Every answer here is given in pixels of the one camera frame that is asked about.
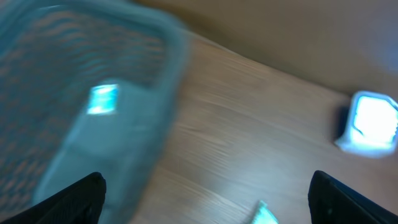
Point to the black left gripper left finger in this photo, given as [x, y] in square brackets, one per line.
[79, 203]

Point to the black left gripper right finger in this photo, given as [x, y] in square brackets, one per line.
[332, 202]

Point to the teal snack packet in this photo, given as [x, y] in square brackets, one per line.
[263, 215]

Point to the white barcode scanner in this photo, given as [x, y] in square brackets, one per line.
[371, 126]

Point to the grey plastic mesh basket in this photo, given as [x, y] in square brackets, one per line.
[52, 54]

